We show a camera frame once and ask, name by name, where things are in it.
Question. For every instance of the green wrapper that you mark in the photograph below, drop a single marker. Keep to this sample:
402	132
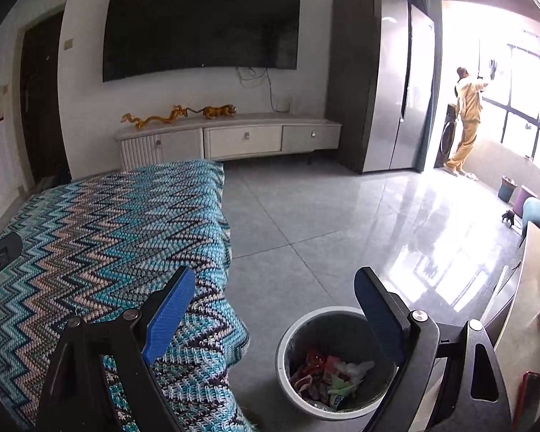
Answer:
343	388

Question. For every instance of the red snack wrapper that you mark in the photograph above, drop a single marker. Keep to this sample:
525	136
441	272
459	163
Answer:
333	369
312	359

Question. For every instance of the silver refrigerator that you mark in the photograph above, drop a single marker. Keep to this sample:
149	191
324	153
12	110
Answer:
387	81

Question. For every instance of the wall switch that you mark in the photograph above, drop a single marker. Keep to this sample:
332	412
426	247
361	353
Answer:
69	43

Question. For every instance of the black wall television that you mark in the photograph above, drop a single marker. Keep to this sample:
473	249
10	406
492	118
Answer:
202	22

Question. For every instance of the dark entrance door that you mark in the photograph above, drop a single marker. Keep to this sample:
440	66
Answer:
42	99

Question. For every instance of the white tv cabinet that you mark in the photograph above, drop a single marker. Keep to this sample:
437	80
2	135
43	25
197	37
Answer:
243	139

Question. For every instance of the white table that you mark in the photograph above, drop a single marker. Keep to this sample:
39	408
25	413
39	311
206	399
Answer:
522	301

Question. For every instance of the red phone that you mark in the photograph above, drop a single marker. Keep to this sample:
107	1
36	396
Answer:
527	400

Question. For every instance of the small dark bucket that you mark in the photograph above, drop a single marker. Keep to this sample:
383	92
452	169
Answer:
506	190

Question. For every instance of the zigzag knitted blanket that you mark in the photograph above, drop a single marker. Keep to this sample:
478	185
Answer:
117	234

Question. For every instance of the white crumpled wrapper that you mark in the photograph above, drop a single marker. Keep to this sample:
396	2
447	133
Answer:
357	369

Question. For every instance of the washing machine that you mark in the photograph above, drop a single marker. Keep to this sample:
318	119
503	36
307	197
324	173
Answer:
447	137

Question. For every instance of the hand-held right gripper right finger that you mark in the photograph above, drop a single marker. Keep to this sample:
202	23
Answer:
378	315

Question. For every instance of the grey trash bin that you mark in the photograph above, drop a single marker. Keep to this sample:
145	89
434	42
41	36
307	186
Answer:
297	326

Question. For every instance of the golden dragon figurine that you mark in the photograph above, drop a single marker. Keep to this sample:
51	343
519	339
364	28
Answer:
157	119

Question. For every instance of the golden tiger figurine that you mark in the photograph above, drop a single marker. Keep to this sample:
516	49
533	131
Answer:
218	111

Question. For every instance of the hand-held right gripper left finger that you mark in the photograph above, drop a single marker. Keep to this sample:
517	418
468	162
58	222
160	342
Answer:
171	315

